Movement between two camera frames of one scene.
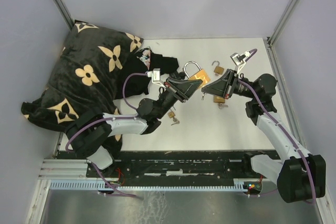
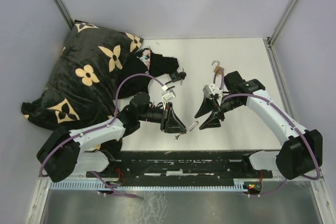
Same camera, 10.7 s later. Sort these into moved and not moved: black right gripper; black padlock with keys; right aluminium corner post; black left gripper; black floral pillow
Moved: black left gripper; black right gripper
Not moved: black padlock with keys; black floral pillow; right aluminium corner post
